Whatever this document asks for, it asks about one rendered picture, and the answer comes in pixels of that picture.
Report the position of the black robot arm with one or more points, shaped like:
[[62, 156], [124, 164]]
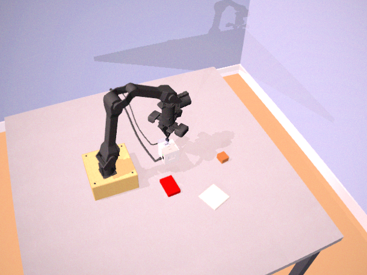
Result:
[[170, 102]]

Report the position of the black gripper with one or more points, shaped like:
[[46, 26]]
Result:
[[167, 124]]

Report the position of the red flat rectangular block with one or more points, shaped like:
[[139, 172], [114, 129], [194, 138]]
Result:
[[170, 186]]

